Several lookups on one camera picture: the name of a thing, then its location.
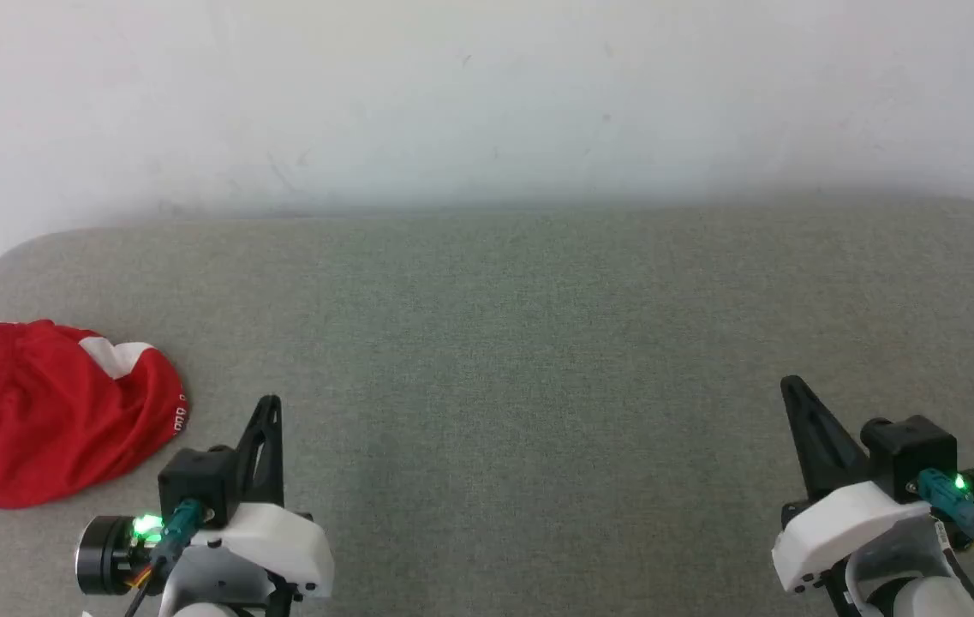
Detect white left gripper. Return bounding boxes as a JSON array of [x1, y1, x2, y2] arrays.
[[188, 394, 336, 599]]

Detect red and white shorts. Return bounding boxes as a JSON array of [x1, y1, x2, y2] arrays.
[[0, 320, 188, 510]]

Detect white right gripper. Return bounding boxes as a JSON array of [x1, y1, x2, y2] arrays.
[[773, 374, 934, 595]]

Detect grey fabric sofa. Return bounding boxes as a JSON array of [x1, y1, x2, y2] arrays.
[[0, 195, 974, 617]]

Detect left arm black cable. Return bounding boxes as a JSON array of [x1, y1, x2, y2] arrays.
[[122, 500, 206, 617]]

